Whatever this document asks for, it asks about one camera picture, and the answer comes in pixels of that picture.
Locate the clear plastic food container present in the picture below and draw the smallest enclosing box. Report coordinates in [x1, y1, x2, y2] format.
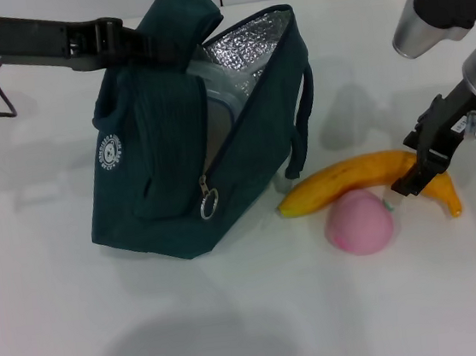
[186, 52, 259, 167]

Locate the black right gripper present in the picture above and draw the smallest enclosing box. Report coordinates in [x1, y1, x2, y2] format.
[379, 78, 476, 201]

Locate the dark teal insulated lunch bag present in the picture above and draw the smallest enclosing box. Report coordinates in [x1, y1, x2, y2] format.
[64, 0, 333, 271]

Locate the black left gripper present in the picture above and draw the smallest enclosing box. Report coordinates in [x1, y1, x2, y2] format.
[0, 0, 197, 84]

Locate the yellow banana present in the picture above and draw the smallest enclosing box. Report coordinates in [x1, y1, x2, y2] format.
[273, 142, 464, 238]

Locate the pink toy peach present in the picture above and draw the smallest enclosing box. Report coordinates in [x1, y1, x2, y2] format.
[320, 188, 399, 260]

